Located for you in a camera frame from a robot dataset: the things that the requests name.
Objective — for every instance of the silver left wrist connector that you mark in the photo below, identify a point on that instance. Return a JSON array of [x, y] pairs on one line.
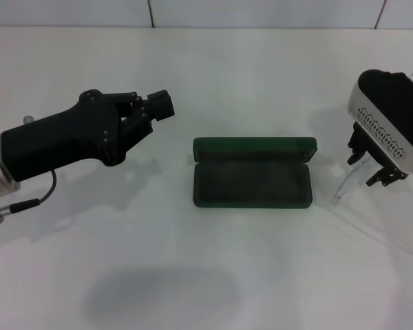
[[27, 119]]

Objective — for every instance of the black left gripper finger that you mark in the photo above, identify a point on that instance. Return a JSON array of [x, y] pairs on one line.
[[158, 99], [163, 112]]

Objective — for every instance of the green glasses case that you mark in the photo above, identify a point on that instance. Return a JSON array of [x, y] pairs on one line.
[[254, 146]]

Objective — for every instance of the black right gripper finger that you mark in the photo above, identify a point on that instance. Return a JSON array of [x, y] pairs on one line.
[[356, 144], [387, 178]]

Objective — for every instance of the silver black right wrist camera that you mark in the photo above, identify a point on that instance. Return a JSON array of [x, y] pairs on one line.
[[375, 103]]

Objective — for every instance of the clear transparent glasses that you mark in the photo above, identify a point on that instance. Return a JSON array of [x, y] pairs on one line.
[[344, 185]]

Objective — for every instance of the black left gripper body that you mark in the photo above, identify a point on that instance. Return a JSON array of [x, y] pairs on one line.
[[55, 144]]

